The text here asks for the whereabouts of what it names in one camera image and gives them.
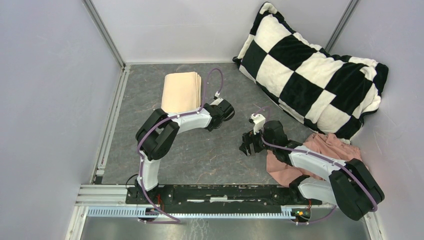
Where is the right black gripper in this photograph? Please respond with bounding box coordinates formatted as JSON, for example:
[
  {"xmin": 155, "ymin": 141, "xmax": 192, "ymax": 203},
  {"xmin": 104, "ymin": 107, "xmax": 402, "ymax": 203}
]
[{"xmin": 238, "ymin": 123, "xmax": 276, "ymax": 157}]

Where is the beige cloth wrap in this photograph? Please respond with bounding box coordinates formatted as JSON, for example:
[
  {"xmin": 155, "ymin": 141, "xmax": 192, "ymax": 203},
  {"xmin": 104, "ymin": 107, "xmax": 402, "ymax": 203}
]
[{"xmin": 161, "ymin": 71, "xmax": 202, "ymax": 113}]

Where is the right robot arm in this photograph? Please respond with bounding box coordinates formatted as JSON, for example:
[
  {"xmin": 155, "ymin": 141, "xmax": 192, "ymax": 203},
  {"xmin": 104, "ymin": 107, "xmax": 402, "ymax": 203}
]
[{"xmin": 239, "ymin": 120, "xmax": 385, "ymax": 221}]

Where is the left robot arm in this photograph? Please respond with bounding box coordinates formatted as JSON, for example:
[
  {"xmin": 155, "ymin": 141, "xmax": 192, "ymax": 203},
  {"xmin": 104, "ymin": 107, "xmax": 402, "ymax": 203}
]
[{"xmin": 135, "ymin": 98, "xmax": 235, "ymax": 204}]

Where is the pink crumpled cloth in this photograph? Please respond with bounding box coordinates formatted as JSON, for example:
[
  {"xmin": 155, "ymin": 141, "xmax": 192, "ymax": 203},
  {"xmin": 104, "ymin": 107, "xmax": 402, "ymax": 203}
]
[{"xmin": 266, "ymin": 133, "xmax": 362, "ymax": 206}]

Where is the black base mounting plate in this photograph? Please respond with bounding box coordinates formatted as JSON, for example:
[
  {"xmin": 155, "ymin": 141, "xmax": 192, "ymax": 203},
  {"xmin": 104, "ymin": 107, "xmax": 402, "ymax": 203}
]
[{"xmin": 147, "ymin": 184, "xmax": 322, "ymax": 214}]

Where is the black white checkered pillow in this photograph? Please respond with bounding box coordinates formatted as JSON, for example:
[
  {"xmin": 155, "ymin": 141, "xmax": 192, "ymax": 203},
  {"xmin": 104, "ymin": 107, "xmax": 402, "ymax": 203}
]
[{"xmin": 233, "ymin": 2, "xmax": 389, "ymax": 143}]

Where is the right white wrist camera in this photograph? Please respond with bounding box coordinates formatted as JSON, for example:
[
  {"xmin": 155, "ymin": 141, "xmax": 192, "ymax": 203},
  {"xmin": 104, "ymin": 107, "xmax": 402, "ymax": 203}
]
[{"xmin": 249, "ymin": 113, "xmax": 266, "ymax": 135}]

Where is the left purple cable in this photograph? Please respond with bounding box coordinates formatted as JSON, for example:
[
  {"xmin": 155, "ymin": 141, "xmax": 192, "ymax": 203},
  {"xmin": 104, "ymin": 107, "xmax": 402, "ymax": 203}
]
[{"xmin": 136, "ymin": 68, "xmax": 224, "ymax": 224}]

